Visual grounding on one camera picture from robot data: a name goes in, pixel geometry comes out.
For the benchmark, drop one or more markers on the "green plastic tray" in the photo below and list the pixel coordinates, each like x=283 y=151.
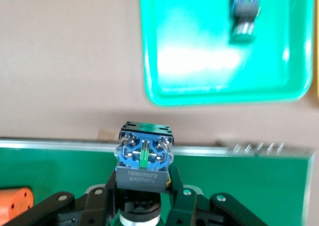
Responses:
x=199 y=61

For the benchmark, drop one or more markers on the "green push button switch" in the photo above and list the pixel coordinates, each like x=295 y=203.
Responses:
x=143 y=178
x=245 y=14

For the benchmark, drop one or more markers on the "green conveyor belt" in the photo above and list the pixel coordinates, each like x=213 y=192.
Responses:
x=236 y=176

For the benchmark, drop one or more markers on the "orange cylinder white print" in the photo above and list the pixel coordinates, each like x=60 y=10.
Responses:
x=15 y=203

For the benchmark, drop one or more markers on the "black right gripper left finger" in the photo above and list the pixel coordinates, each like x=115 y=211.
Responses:
x=94 y=206

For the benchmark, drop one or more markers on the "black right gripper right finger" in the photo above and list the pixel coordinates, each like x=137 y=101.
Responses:
x=192 y=208

